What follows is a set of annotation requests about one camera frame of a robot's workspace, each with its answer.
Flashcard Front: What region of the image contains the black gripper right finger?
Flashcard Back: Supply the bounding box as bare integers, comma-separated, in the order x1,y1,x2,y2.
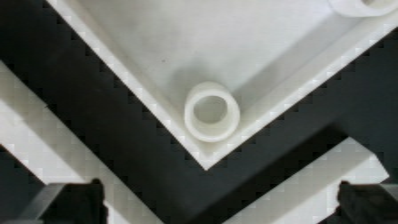
323,181,398,224

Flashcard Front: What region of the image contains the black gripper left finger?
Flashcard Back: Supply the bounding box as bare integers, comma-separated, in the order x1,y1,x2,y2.
16,179,108,224

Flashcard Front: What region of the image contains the white square table top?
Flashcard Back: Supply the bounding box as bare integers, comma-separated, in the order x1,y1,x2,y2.
46,0,398,167

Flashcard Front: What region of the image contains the white L-shaped obstacle fence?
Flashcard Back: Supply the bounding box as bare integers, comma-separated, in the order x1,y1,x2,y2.
0,62,389,224

